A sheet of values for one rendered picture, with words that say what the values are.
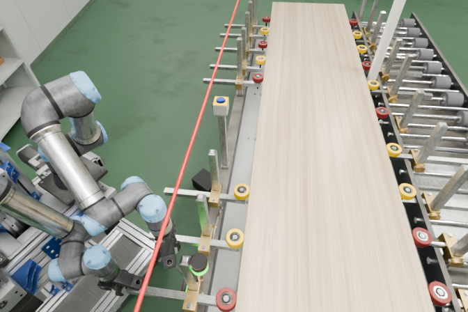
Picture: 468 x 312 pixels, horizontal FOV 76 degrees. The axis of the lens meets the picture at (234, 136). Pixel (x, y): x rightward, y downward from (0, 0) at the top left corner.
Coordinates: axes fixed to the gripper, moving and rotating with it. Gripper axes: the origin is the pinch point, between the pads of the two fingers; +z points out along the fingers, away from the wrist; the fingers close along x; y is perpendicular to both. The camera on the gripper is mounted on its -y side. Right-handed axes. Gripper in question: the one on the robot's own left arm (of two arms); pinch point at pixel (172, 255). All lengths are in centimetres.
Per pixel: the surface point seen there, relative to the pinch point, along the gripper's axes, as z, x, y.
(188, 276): 0.0, -5.3, -9.1
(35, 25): 73, 166, 386
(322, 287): 11, -55, -21
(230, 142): 35, -40, 82
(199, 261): -11.3, -10.6, -8.9
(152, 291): 15.6, 10.9, -6.0
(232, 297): 10.8, -19.8, -16.5
